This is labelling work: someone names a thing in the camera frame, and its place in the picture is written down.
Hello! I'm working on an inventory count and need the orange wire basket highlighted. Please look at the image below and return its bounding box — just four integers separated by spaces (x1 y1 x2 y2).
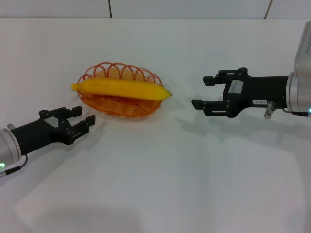
77 62 164 119

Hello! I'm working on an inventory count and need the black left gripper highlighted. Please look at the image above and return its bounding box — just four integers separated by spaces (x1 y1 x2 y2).
11 106 96 156

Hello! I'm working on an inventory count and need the right arm cable silver plug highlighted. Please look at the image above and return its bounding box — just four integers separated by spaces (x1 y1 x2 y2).
264 101 311 119

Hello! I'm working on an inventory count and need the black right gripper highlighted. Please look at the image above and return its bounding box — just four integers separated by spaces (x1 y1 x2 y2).
191 67 290 119

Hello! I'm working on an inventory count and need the yellow banana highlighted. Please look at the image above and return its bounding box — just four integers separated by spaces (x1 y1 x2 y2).
70 77 173 101

